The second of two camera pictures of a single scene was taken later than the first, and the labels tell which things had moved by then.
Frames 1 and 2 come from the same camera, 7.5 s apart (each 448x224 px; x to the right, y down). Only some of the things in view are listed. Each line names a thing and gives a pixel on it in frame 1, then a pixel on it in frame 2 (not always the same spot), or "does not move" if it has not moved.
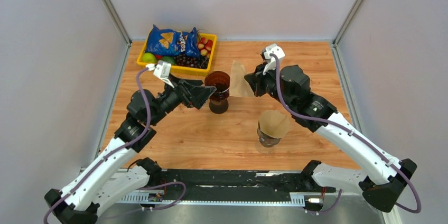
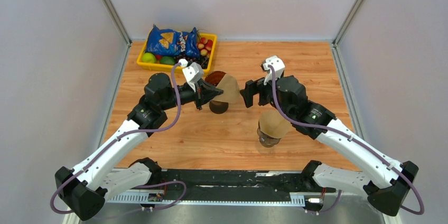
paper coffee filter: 274,123 does not move
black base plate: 236,182 does not move
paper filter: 240,86 → 230,87
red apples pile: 205,46 does not move
